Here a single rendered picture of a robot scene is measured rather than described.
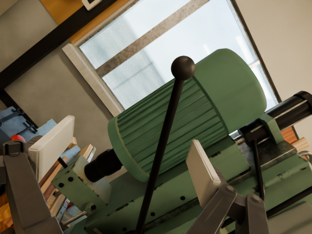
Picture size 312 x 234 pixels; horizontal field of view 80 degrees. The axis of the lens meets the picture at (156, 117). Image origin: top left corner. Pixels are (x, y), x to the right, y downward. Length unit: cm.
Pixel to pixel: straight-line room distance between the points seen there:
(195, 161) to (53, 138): 13
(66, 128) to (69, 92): 170
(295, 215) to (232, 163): 16
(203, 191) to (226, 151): 27
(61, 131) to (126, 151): 22
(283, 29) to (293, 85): 51
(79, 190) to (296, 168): 49
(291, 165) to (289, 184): 4
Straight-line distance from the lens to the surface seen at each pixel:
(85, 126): 193
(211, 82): 37
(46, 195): 60
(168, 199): 48
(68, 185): 53
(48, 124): 82
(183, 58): 27
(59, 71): 189
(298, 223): 52
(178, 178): 44
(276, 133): 51
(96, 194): 53
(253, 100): 39
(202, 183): 18
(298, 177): 49
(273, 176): 48
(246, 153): 52
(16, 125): 57
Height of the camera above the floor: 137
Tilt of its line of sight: 9 degrees down
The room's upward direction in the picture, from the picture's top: 58 degrees clockwise
